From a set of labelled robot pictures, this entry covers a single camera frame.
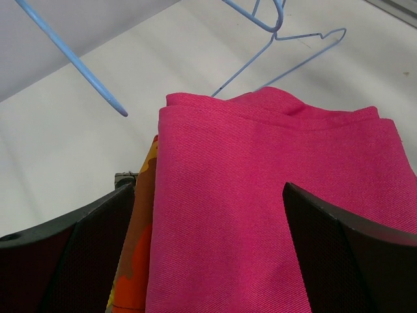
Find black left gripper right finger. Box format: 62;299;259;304
283;183;416;312

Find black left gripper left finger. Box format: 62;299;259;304
1;185;134;312

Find orange camouflage trousers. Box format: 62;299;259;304
106;136;158;312

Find light blue hanger camo trousers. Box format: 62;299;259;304
15;0;128;117

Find light blue hanger magenta trousers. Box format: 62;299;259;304
212;27;347;96

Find light blue hanger orange trousers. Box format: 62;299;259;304
223;0;286;33

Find grey yellow camouflage trousers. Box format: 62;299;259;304
114;171;138;190

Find right aluminium frame posts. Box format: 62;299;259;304
367;0;416;27

